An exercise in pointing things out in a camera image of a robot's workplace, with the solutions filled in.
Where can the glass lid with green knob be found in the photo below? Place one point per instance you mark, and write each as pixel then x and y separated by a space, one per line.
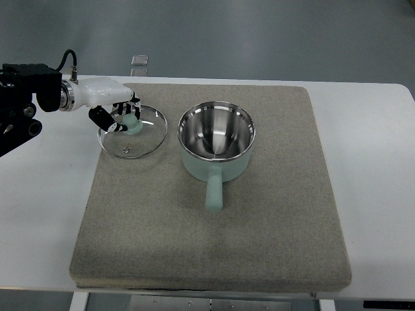
pixel 144 135

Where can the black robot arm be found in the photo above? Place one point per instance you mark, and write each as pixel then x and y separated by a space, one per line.
pixel 24 89

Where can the black bar under table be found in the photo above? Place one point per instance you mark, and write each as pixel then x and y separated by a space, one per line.
pixel 393 305

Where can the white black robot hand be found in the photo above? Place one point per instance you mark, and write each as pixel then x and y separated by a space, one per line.
pixel 113 107

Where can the mint green saucepan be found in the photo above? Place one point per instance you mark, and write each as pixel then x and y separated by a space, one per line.
pixel 216 140

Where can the small clear floor plate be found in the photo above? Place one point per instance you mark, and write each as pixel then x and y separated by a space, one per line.
pixel 139 65

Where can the metal table frame crossbar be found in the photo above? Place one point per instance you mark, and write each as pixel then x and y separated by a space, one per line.
pixel 182 303

